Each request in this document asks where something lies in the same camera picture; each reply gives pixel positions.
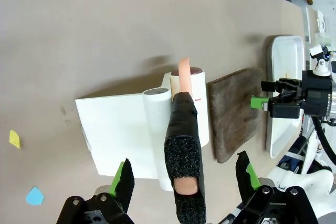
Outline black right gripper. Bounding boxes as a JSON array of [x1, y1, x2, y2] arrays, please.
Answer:
[[250, 70, 332, 119]]

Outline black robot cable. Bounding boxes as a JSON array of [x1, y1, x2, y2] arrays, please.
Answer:
[[311, 115, 336, 157]]

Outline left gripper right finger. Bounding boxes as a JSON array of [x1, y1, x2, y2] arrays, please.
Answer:
[[236, 150, 320, 224]]

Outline small white device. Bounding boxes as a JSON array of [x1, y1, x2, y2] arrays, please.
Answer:
[[314, 9, 327, 35]]

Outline blue paper scrap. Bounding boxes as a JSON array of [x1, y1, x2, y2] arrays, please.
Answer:
[[25, 186, 45, 207]]

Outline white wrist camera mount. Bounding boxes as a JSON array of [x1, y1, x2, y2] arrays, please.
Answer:
[[309, 45, 332, 76]]

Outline yellow paper scrap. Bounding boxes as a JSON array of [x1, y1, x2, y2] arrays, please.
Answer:
[[8, 129, 22, 150]]

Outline brown cloth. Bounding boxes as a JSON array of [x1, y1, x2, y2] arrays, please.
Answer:
[[206, 67, 265, 164]]

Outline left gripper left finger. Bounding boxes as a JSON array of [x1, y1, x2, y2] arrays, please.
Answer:
[[56, 158, 136, 224]]

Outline white plastic tray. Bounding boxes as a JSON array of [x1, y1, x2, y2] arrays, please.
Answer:
[[265, 34, 306, 158]]

